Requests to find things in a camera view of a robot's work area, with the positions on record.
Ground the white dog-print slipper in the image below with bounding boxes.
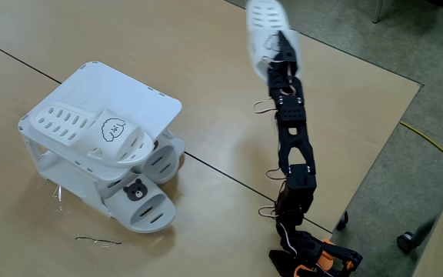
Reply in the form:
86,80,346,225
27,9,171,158
28,100,155,169
245,0,303,84

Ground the grey bear-print slipper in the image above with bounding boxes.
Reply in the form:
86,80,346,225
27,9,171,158
104,176,177,235
138,134,186,185

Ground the white two-shelf shoe rack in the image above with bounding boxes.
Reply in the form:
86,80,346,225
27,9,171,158
17,60,187,219

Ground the metal chair leg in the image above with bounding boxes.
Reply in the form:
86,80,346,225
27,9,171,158
371,0,385,24

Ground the black table caster wheel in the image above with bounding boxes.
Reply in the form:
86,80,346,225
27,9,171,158
335,210,350,232

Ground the orange table clamp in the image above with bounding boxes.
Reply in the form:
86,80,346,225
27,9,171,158
293,238,355,277

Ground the black chair caster wheel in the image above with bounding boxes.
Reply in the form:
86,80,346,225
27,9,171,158
396,219,438,255

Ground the long clear tape strip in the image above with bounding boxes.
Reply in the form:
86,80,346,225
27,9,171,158
74,235,123,248

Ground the crumpled clear tape piece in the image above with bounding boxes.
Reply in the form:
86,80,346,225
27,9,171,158
50,183,65,213

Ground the yellow floor cable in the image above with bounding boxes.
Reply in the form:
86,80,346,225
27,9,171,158
398,120,443,169

